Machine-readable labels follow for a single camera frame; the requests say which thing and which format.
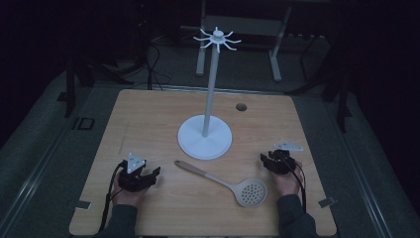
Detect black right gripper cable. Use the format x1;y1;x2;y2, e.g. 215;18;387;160
280;156;308;214

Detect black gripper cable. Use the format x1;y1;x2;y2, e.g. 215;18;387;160
98;160;129;233
280;156;308;214

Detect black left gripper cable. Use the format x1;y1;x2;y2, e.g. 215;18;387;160
98;160;129;233

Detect white hook rack stand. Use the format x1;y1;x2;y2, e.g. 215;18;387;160
177;26;243;162

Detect dark metal stand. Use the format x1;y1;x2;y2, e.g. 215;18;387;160
56;58;97;119
285;49;353;134

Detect black floor cables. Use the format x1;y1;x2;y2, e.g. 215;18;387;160
144;41;172;91

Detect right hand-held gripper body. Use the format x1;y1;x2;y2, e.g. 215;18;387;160
265;141;304;176

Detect person's left hand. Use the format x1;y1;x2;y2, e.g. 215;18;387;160
110;179;149;208

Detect white metal desk frame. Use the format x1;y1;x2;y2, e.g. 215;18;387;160
195;0;293;83

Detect beige slotted spoon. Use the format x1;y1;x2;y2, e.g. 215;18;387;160
173;160;268;208

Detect person's right hand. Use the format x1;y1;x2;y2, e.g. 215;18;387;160
270;161;304;197

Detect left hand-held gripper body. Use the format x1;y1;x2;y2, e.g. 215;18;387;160
117;152;157;193

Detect grey tape piece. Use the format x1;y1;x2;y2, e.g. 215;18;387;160
318;196;337;209
74;199;92;211

